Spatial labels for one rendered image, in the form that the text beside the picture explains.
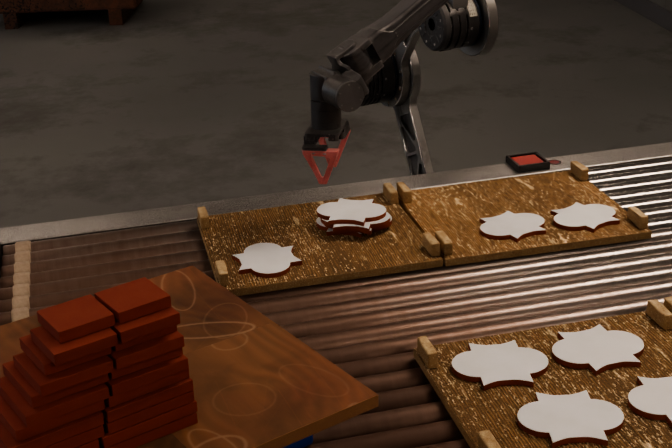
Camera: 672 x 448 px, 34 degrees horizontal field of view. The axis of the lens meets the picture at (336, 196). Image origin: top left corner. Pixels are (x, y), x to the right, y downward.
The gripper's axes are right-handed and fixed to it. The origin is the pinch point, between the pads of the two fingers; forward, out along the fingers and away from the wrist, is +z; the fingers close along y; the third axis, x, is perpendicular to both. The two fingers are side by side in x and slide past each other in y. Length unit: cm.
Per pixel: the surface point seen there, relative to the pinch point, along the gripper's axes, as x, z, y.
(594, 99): -64, 98, 396
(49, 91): 251, 101, 394
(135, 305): 5, -14, -87
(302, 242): 3.9, 12.1, -7.0
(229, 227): 20.1, 12.2, -1.4
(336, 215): -1.9, 8.1, -2.5
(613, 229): -54, 11, 5
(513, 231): -35.6, 10.6, -0.2
